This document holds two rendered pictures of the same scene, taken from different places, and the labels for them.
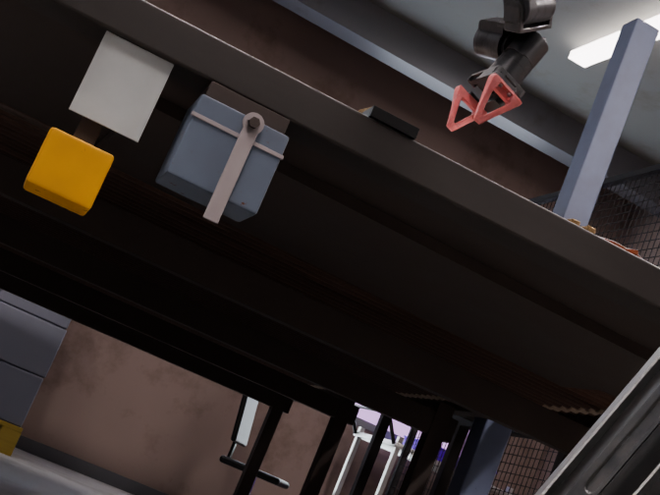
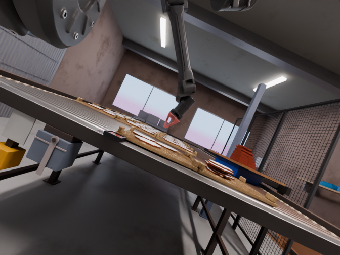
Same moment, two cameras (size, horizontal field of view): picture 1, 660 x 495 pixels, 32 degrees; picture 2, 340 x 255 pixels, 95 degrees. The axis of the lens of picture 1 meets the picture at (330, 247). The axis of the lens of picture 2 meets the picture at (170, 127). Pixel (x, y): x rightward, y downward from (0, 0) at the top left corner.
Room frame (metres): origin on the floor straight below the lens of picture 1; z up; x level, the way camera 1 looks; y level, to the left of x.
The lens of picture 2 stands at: (1.01, -0.37, 1.04)
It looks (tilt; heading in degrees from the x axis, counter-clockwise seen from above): 1 degrees up; 16
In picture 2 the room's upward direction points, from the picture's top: 25 degrees clockwise
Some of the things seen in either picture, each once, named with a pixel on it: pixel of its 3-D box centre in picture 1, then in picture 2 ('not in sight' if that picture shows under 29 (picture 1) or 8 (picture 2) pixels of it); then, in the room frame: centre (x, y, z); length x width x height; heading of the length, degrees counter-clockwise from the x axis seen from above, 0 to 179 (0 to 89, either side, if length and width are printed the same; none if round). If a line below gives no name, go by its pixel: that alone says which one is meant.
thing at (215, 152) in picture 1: (221, 162); (54, 150); (1.53, 0.18, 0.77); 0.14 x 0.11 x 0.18; 104
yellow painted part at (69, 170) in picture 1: (92, 120); (12, 137); (1.49, 0.36, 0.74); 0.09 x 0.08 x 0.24; 104
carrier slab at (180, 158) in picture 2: not in sight; (158, 146); (1.86, -0.12, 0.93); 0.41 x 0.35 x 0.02; 108
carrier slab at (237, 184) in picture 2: not in sight; (223, 176); (1.99, -0.51, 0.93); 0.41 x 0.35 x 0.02; 110
